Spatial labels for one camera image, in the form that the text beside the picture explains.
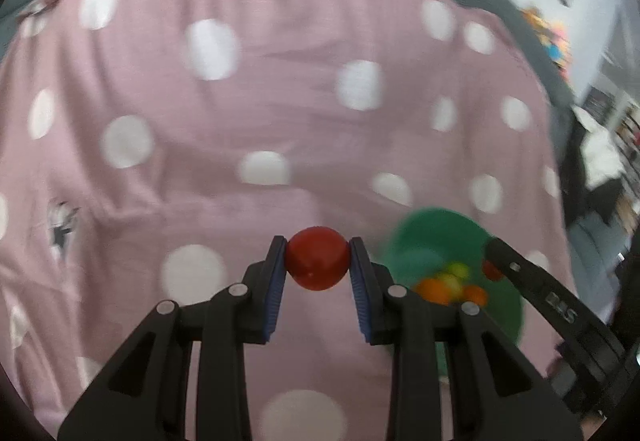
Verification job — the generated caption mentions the red round fruit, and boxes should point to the red round fruit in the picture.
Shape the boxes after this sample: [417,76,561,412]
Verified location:
[284,227,350,291]

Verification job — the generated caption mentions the orange fruit in bowl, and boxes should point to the orange fruit in bowl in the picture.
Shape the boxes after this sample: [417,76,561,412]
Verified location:
[461,284,489,308]
[413,277,452,305]

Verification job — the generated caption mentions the yellow green fruit in bowl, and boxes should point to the yellow green fruit in bowl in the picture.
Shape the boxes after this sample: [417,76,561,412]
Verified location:
[435,262,471,299]

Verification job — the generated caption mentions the red fruit in bowl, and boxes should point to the red fruit in bowl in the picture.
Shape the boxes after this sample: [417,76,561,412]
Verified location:
[482,259,504,282]

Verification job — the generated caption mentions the green plastic bowl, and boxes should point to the green plastic bowl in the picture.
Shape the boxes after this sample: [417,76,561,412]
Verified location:
[369,208,524,390]

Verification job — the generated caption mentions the clutter pile at right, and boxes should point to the clutter pile at right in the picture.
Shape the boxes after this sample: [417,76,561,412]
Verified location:
[564,84,640,322]

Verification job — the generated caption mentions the pink polka dot blanket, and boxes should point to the pink polka dot blanket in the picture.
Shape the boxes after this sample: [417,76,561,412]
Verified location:
[1,0,573,432]

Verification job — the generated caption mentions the colourful toys on sofa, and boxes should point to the colourful toys on sofa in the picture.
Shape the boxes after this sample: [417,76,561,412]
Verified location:
[521,7,573,85]

